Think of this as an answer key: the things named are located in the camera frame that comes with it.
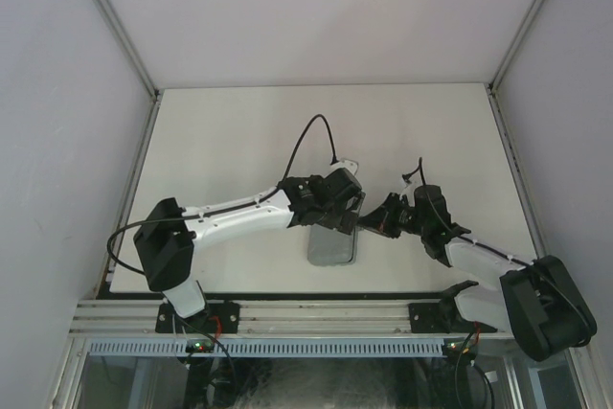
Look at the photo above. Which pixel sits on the aluminium front rail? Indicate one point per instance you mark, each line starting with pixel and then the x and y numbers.
pixel 261 319

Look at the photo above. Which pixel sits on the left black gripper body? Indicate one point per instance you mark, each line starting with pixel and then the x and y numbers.
pixel 338 218

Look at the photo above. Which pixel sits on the grey plastic tool case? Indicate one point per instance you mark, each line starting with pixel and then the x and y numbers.
pixel 326 247

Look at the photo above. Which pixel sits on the aluminium frame post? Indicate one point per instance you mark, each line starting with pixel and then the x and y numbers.
pixel 120 33
pixel 527 22

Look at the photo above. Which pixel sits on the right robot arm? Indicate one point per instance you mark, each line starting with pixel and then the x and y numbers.
pixel 537 302

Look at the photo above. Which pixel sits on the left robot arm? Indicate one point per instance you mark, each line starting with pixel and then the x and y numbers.
pixel 170 236

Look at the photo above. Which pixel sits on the left aluminium frame post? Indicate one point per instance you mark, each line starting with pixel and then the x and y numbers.
pixel 120 33

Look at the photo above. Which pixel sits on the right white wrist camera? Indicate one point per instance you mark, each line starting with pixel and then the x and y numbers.
pixel 408 188

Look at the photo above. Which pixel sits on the slotted grey cable duct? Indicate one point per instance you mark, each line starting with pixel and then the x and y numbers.
pixel 269 347

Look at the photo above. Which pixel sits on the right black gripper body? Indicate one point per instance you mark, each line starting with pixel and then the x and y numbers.
pixel 397 216

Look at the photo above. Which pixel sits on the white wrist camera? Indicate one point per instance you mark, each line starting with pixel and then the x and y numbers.
pixel 408 188
pixel 346 164

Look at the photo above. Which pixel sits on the right aluminium frame post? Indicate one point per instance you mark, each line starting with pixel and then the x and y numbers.
pixel 527 22

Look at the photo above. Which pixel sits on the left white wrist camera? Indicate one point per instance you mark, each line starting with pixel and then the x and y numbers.
pixel 346 164

